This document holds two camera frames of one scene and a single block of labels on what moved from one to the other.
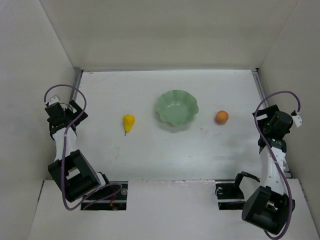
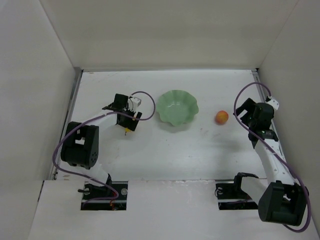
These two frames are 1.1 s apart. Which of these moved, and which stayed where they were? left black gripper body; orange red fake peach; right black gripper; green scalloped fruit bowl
Moved: left black gripper body; right black gripper
Stayed: orange red fake peach; green scalloped fruit bowl
